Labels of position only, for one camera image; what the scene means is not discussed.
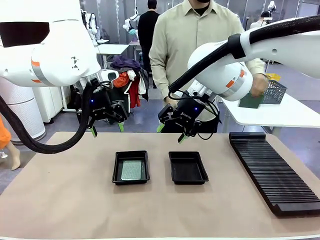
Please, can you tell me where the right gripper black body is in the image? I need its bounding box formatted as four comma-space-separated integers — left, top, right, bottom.
172, 97, 206, 126

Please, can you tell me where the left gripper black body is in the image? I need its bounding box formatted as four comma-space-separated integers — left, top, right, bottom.
82, 86, 115, 121

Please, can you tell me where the black plastic ESD tray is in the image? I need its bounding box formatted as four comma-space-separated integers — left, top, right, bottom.
111, 150, 151, 186
168, 150, 210, 186

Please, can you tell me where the green circuit board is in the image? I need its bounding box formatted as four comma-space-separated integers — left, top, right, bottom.
238, 91, 265, 110
120, 160, 143, 181

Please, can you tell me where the person's right forearm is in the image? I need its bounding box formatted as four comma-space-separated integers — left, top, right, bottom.
152, 72, 175, 101

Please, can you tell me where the person's left forearm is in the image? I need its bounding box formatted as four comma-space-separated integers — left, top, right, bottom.
246, 58, 266, 76

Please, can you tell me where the person's right hand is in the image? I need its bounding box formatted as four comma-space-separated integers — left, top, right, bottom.
164, 96, 178, 109

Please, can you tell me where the person's left hand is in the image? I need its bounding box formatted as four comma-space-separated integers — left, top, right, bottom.
250, 73, 270, 98

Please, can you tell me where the dark green striped jacket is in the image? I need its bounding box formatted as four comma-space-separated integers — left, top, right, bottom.
107, 82, 133, 117

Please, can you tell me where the red garment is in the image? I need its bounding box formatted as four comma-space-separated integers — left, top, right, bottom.
128, 77, 141, 109

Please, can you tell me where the orange garment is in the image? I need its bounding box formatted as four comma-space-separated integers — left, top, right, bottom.
113, 71, 130, 88

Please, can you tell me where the white garment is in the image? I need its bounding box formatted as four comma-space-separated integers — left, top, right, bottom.
126, 69, 146, 95

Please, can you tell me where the white cabinet with wooden top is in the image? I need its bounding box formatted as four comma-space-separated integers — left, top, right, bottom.
32, 86, 63, 123

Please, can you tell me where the purple garment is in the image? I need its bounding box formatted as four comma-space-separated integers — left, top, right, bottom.
109, 55, 142, 74

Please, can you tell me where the white background desk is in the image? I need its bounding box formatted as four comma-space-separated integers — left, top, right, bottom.
96, 43, 130, 76

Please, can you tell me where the person in beige shirt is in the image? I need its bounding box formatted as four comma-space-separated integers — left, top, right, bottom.
148, 0, 270, 134

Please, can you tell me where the mannequin leg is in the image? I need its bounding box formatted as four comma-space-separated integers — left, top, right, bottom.
4, 142, 21, 171

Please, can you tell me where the man in black clothes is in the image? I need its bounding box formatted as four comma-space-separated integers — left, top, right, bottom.
137, 0, 161, 76

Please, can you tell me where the orange cloth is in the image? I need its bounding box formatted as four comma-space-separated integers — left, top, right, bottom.
0, 116, 12, 150

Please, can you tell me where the grey plastic mesh basket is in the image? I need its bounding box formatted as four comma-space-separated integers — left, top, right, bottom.
261, 79, 288, 105

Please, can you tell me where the black slotted board rack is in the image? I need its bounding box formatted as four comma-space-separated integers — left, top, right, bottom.
228, 131, 320, 217

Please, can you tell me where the white side work table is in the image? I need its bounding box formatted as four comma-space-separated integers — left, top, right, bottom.
219, 93, 320, 137

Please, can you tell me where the black computer monitor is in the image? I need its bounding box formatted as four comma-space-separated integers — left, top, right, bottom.
0, 21, 50, 48

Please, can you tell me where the man in cap and beige top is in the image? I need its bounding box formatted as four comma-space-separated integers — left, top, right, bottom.
249, 11, 271, 30

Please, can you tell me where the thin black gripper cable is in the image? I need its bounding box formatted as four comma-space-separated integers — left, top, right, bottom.
197, 96, 222, 141

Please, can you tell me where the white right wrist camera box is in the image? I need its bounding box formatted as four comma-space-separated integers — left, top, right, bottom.
189, 82, 213, 97

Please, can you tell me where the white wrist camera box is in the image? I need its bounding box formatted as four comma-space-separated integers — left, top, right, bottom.
189, 82, 213, 97
99, 69, 120, 82

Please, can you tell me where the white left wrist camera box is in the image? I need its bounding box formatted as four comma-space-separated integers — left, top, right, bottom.
99, 69, 120, 82

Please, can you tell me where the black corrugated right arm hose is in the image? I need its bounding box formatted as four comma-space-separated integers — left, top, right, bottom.
167, 14, 320, 94

